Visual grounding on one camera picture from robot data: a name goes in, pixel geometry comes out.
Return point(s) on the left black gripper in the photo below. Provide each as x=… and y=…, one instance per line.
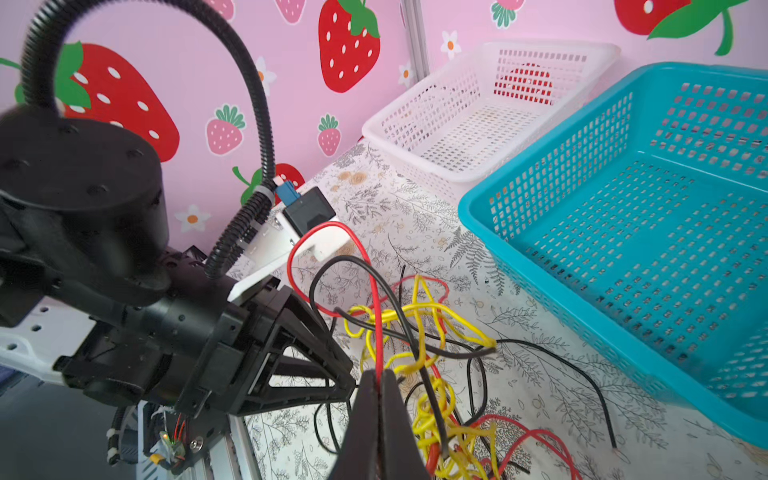
x=193, y=349

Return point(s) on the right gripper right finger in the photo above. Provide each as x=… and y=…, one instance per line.
x=398, y=455

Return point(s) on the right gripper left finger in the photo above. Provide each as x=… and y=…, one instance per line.
x=359, y=458

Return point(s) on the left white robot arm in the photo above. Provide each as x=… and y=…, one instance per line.
x=83, y=221

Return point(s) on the left white plastic basket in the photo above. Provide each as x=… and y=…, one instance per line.
x=464, y=121

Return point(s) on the teal plastic basket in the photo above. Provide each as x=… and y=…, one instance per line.
x=641, y=223

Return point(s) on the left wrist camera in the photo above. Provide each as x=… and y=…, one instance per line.
x=287, y=230

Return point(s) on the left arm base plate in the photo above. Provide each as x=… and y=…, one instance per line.
x=164, y=444

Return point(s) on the left corner aluminium post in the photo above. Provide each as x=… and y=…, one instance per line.
x=416, y=37

